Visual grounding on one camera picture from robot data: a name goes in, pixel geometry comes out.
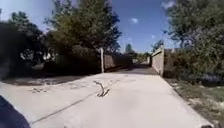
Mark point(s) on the dark wooden fence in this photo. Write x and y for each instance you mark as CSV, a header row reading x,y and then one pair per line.
x,y
115,60

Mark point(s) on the distant tree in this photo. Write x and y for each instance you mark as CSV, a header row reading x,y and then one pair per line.
x,y
128,48

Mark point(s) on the fallen branch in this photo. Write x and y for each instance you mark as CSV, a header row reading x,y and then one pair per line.
x,y
101,90

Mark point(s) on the pale concrete path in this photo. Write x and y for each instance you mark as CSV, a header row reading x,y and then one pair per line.
x,y
133,103

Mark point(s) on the large dark green tree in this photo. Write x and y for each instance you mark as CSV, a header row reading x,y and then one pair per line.
x,y
85,25

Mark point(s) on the large leafy tree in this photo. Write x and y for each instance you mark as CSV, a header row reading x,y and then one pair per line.
x,y
198,36

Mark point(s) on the grass and dirt verge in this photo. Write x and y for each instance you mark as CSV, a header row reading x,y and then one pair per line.
x,y
203,98

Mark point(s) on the pale fence post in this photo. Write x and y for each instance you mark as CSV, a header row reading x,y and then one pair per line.
x,y
102,60

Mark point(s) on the pale concrete wall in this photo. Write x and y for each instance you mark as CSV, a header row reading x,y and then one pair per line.
x,y
158,60

